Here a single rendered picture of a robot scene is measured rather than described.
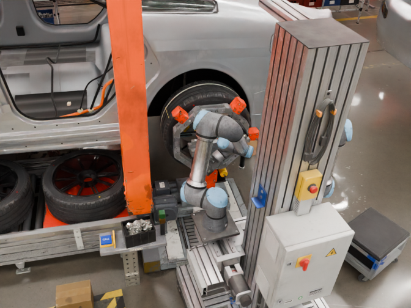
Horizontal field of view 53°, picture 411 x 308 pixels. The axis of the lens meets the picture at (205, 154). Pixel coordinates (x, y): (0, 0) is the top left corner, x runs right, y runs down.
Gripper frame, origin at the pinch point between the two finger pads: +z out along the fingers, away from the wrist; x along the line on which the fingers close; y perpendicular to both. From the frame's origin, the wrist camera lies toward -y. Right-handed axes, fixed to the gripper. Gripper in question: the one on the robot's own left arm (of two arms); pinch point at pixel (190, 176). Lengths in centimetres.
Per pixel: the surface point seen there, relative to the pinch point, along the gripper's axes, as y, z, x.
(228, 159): 3, -26, 46
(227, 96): -28, -55, 18
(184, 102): -43, -29, 12
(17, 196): -72, 103, 14
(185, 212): 9, 28, 73
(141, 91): -45, -13, -49
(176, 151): -23.4, -1.9, 25.0
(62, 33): -213, 13, 119
